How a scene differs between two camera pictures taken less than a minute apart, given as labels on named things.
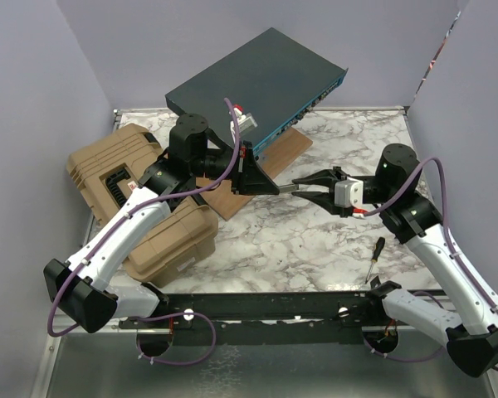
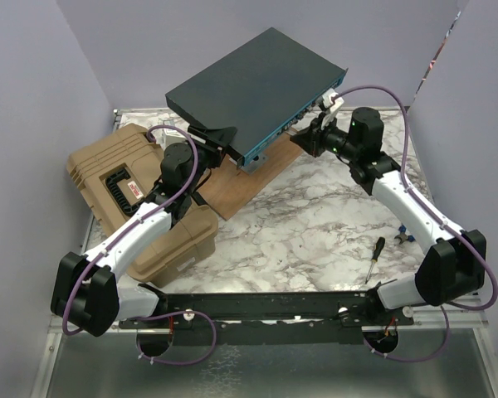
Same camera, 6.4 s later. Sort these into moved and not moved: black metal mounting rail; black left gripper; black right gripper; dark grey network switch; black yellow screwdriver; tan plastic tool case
Moved: black right gripper; black left gripper
Not moved: black yellow screwdriver; black metal mounting rail; tan plastic tool case; dark grey network switch
